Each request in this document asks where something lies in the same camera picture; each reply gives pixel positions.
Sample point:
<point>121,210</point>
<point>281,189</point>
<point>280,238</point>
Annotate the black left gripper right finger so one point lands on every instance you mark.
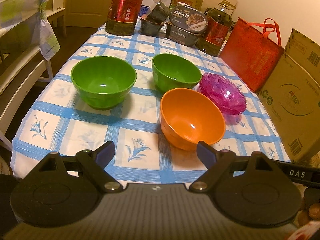
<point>216,162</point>

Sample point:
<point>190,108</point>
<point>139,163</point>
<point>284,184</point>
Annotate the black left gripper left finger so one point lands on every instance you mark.
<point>92,165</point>

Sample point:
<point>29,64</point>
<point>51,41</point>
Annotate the orange plastic bowl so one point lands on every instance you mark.
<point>188,117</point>

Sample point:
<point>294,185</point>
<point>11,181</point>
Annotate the pink glass plates stack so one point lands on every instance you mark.
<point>223,93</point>

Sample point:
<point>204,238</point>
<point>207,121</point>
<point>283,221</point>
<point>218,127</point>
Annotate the green plastic bowl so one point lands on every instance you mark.
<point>103,82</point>
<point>172,71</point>

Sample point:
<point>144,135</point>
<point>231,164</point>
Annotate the person's hand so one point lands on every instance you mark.
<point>308,214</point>

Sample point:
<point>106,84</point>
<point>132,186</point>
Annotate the large cardboard box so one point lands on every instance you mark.
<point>291,97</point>

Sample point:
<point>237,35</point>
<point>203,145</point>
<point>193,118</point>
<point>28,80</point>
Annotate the blue white checked tablecloth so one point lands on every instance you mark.
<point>60,121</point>

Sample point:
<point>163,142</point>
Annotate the red tote bag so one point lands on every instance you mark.
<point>253,50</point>

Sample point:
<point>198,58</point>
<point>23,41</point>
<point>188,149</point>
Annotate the white wooden chair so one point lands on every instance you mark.
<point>22,65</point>

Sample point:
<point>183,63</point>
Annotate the lower black instant food box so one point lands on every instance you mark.
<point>180,35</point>

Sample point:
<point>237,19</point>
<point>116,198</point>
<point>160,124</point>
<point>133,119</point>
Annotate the black instant bowl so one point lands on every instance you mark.
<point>150,28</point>

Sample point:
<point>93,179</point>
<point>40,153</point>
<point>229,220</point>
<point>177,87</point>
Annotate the oval instant rice box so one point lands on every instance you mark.
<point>189,19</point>

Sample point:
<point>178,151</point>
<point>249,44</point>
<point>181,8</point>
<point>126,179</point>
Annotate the large oil bottle red label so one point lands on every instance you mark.
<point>122,17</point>

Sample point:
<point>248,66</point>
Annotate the wooden door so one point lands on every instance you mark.
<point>86,13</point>

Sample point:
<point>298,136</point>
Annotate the tilted black instant cup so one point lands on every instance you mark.
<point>158,13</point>

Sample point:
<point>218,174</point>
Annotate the patterned cloth on chair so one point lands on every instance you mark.
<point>31,16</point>

